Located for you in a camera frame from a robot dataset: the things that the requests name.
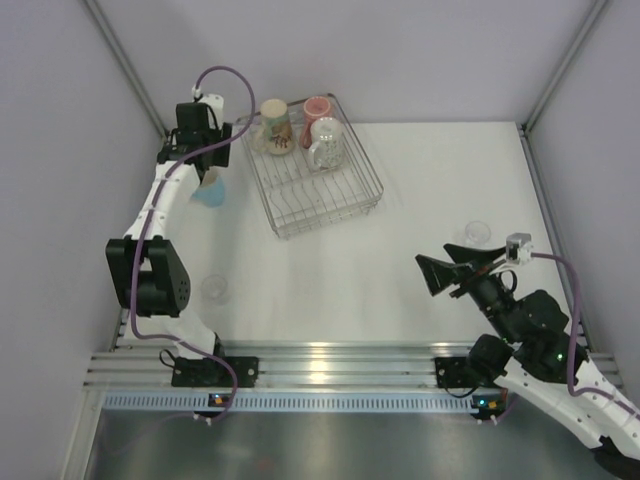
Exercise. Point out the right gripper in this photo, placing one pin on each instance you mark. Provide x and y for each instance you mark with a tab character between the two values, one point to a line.
439	275

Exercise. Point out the aluminium mounting rail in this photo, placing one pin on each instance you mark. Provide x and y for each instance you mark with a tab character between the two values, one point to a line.
288	366

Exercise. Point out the white mug orange interior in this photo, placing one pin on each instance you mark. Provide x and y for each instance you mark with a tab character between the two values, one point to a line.
327	149

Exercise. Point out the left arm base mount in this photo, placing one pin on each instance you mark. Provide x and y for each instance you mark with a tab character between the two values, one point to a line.
193	373

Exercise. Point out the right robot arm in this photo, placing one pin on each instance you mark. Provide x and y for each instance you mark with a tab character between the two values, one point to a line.
534	352

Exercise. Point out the clear glass tumbler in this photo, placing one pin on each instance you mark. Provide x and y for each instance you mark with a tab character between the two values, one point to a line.
215	290
477	233

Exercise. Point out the cream floral mug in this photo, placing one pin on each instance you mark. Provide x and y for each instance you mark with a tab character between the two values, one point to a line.
274	135

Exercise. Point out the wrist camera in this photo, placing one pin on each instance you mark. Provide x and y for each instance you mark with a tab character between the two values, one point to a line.
519	247
214	102

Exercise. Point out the pink patterned mug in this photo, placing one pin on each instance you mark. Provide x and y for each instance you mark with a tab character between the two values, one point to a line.
314	108

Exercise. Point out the light blue mug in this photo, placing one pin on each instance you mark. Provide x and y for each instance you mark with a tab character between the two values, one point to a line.
212	190

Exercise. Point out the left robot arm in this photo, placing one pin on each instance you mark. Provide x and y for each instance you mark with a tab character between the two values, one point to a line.
149	278

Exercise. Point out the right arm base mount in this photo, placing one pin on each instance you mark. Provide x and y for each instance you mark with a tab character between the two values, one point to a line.
465	372

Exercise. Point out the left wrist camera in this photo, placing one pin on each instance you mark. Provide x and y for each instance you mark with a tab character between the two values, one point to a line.
214	102

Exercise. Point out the aluminium frame post right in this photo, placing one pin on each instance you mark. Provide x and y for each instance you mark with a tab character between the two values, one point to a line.
578	41

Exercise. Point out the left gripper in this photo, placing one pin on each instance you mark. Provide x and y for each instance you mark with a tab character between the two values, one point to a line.
222	135

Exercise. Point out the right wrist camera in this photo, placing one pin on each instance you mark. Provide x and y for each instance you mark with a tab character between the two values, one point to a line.
519	247

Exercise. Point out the wire dish rack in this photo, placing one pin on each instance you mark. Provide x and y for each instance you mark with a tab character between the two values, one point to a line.
298	195

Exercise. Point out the slotted cable duct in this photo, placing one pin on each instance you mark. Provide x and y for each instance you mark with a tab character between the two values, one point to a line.
290	402

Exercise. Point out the aluminium frame post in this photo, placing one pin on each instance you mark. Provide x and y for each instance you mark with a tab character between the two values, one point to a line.
578	41
126	67

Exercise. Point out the aluminium frame post left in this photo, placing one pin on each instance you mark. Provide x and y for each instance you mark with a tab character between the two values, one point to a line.
126	67

